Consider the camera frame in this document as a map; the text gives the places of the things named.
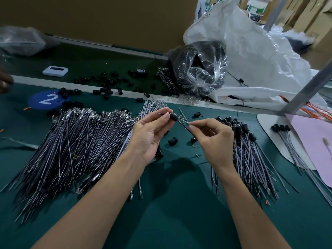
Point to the person's right hand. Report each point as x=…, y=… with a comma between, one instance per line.
x=215, y=145

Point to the person's left hand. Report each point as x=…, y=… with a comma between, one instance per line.
x=150, y=134

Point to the black plastic caps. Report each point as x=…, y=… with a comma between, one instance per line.
x=106, y=91

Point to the person's left forearm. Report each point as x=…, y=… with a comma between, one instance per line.
x=85, y=212

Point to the person's right forearm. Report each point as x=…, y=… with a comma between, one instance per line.
x=251, y=212

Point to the clear bag with black contents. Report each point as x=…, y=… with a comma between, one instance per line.
x=199, y=67

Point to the pink paper sheet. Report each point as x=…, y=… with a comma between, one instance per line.
x=314, y=140

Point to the large white plastic sack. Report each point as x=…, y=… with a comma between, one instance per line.
x=254, y=54

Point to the blue round number sticker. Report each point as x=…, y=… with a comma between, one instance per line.
x=45, y=100

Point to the white pen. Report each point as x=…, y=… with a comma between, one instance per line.
x=328, y=146

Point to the small white timer device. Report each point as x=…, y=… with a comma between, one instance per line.
x=55, y=71

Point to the brown cardboard panel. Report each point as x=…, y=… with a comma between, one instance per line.
x=103, y=20

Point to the clear plastic strip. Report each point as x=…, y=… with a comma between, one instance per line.
x=15, y=143

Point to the crumpled clear plastic bag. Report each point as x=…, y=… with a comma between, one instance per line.
x=23, y=40

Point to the stack of cardboard boxes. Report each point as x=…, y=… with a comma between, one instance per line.
x=316, y=20

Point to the grey metal frame post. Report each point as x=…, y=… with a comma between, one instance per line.
x=310, y=88
x=277, y=13

